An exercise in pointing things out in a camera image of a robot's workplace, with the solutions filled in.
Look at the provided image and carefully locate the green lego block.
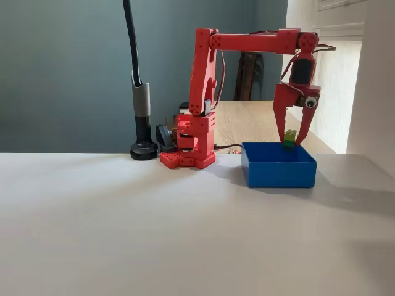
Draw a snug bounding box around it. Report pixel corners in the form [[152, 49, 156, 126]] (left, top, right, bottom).
[[283, 128, 298, 152]]

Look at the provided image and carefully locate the blue plastic bin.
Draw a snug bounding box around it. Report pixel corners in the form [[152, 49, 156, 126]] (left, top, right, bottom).
[[241, 141, 318, 189]]

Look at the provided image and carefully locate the window with white blind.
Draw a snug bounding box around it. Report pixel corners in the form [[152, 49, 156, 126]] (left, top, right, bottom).
[[309, 39, 362, 155]]

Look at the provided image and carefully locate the dark wooden chair back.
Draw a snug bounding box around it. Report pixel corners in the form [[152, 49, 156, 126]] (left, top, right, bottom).
[[233, 51, 265, 102]]

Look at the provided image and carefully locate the black table clamp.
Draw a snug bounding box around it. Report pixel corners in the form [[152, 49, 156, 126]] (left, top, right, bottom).
[[155, 123, 173, 152]]

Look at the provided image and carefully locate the grey sleeve on stand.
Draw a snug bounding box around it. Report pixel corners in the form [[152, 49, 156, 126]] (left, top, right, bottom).
[[131, 82, 152, 117]]

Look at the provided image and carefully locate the black gooseneck stand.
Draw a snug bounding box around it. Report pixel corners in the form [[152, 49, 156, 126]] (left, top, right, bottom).
[[122, 0, 160, 161]]

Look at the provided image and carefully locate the thin gripper motor wire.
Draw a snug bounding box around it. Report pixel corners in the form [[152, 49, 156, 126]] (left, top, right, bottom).
[[280, 54, 299, 86]]

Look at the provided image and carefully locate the thin elbow motor wire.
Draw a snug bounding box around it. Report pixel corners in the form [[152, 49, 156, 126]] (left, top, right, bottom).
[[215, 49, 230, 106]]

